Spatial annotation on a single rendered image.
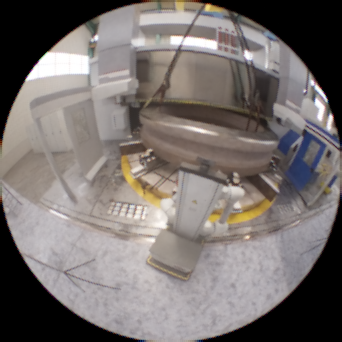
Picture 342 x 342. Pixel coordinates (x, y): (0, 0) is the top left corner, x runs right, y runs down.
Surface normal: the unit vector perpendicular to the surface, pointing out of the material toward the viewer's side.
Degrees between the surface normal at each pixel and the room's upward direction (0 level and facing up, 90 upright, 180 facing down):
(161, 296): 0
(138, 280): 0
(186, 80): 90
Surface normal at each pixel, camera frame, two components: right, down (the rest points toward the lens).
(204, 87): -0.05, 0.61
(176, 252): 0.04, -0.79
